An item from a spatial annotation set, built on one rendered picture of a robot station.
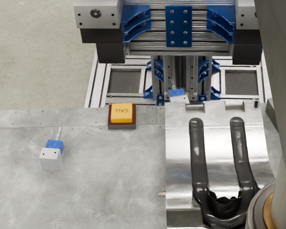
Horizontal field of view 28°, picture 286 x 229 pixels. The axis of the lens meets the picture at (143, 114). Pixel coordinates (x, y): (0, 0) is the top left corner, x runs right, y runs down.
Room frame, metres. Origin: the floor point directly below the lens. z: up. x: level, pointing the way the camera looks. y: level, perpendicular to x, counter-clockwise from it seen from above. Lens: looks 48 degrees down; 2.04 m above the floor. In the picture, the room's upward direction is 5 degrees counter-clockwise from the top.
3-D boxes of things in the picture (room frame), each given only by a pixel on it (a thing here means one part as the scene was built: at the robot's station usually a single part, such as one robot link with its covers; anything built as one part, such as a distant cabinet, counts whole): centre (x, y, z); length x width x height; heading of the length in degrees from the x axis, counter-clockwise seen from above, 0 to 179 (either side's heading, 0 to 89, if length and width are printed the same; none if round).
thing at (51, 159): (1.00, 0.25, 0.83); 0.13 x 0.05 x 0.05; 169
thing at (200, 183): (0.83, -0.18, 0.92); 0.35 x 0.16 x 0.09; 176
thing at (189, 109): (1.05, -0.14, 0.87); 0.05 x 0.05 x 0.04; 86
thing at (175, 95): (1.16, -0.10, 0.83); 0.13 x 0.05 x 0.05; 6
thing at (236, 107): (1.04, -0.25, 0.87); 0.05 x 0.05 x 0.04; 86
